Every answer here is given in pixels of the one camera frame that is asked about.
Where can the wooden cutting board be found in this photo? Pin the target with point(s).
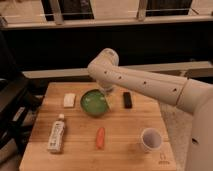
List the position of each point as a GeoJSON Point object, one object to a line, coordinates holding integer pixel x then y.
{"type": "Point", "coordinates": [123, 139]}

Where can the orange carrot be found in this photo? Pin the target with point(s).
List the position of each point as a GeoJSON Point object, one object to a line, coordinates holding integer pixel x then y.
{"type": "Point", "coordinates": [100, 138]}

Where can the white labelled bottle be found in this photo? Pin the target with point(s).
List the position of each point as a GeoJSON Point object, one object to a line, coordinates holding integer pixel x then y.
{"type": "Point", "coordinates": [56, 135]}

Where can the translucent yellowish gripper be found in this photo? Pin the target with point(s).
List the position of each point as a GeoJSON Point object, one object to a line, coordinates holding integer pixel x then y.
{"type": "Point", "coordinates": [107, 96]}

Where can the white tofu block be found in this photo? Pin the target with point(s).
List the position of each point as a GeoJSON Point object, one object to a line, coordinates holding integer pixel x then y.
{"type": "Point", "coordinates": [69, 100]}

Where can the white paper cup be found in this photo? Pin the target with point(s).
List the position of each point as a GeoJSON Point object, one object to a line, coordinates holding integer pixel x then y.
{"type": "Point", "coordinates": [150, 140]}

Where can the green bowl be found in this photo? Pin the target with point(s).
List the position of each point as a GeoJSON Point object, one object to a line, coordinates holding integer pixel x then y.
{"type": "Point", "coordinates": [94, 103]}

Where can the black chair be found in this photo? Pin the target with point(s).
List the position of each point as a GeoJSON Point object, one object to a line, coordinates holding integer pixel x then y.
{"type": "Point", "coordinates": [15, 102]}

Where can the black rectangular block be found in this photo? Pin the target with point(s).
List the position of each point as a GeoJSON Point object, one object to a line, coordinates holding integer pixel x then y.
{"type": "Point", "coordinates": [127, 100]}

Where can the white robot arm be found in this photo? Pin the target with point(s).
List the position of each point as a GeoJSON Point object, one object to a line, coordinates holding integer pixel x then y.
{"type": "Point", "coordinates": [189, 95]}

